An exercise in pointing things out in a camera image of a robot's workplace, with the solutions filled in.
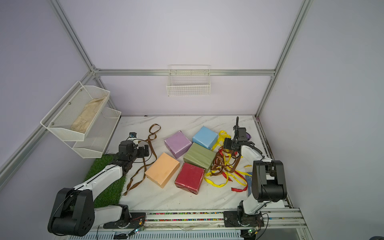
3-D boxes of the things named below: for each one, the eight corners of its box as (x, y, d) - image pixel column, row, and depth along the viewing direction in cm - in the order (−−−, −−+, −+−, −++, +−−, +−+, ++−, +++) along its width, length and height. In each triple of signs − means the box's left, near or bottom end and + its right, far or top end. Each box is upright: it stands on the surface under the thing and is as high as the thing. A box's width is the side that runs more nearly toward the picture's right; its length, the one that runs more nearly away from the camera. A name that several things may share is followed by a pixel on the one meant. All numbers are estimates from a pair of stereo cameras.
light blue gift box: (191, 143, 105) (191, 138, 100) (203, 130, 112) (203, 125, 107) (207, 153, 100) (207, 148, 95) (218, 139, 107) (219, 133, 102)
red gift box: (175, 187, 86) (173, 182, 80) (183, 167, 94) (182, 162, 88) (198, 195, 83) (198, 191, 77) (204, 174, 91) (205, 169, 85)
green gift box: (183, 161, 94) (183, 158, 91) (194, 145, 102) (194, 142, 99) (207, 173, 89) (207, 171, 86) (216, 156, 97) (217, 152, 93)
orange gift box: (145, 176, 90) (143, 172, 86) (163, 155, 99) (161, 151, 95) (163, 188, 85) (162, 185, 81) (180, 165, 94) (180, 161, 90)
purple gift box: (176, 159, 97) (175, 155, 92) (164, 145, 104) (163, 140, 99) (193, 148, 102) (193, 142, 97) (181, 135, 109) (180, 129, 105)
